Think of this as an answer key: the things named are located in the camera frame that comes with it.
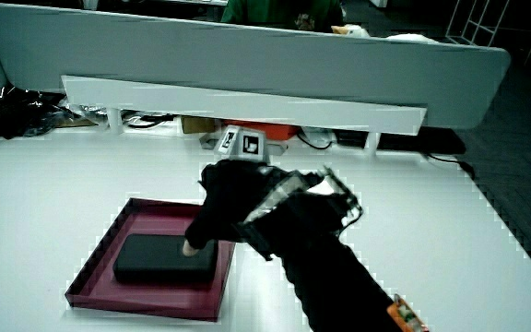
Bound person's right hand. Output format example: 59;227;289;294
183;124;363;262

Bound black battery pack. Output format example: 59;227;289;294
112;233;219;285

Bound maroon square plate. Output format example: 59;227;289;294
65;197;237;323

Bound person's right forearm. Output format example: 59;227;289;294
272;228;405;332

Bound orange box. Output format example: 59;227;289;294
223;119;301;141

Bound brown cardboard box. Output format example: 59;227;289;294
181;115;221;136

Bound white desk shelf riser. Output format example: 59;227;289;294
61;75;428;156

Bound large grey desk divider panel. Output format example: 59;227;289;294
0;3;512;131

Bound black power strip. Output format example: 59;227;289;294
334;127;467;156

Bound white duck plush toy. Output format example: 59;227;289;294
330;23;438;44

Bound orange patterned armband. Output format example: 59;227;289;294
386;293;431;332

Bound black plastic bags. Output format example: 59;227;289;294
0;86;108;140

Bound black cable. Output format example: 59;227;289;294
125;113;176;130
296;132;334;151
424;153;477;180

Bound white metal rack frame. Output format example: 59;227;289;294
444;0;531;48

